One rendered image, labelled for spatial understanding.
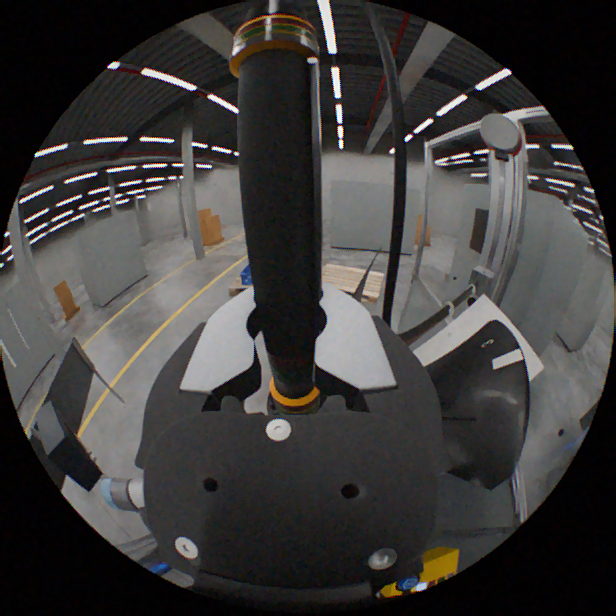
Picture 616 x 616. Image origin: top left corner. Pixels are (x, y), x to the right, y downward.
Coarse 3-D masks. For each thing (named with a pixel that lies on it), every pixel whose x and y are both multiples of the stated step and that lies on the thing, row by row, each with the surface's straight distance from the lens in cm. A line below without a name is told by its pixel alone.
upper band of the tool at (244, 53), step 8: (272, 16) 13; (280, 16) 12; (288, 16) 13; (272, 24) 12; (280, 24) 12; (288, 24) 12; (264, 32) 11; (272, 32) 11; (288, 32) 11; (272, 40) 11; (280, 40) 11; (288, 40) 11; (248, 48) 11; (256, 48) 11; (264, 48) 11; (272, 48) 11; (280, 48) 11; (288, 48) 11; (296, 48) 11; (304, 48) 11; (240, 56) 11; (248, 56) 15; (304, 56) 14; (312, 56) 11; (232, 64) 12; (232, 72) 12
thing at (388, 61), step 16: (368, 16) 25; (384, 32) 22; (384, 48) 20; (384, 64) 19; (400, 96) 17; (400, 112) 16; (400, 128) 15; (400, 144) 15; (400, 160) 15; (400, 176) 14; (400, 192) 14; (400, 208) 14; (400, 224) 14; (400, 240) 15; (384, 304) 17; (448, 304) 37; (384, 320) 18; (432, 320) 31; (400, 336) 23
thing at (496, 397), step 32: (448, 352) 30; (480, 352) 24; (448, 384) 20; (480, 384) 19; (512, 384) 18; (448, 416) 17; (480, 416) 16; (512, 416) 16; (448, 448) 15; (480, 448) 15; (512, 448) 15; (480, 480) 14
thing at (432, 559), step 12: (432, 552) 64; (444, 552) 62; (456, 552) 62; (432, 564) 59; (444, 564) 61; (456, 564) 64; (420, 576) 59; (432, 576) 61; (384, 588) 61; (396, 588) 57
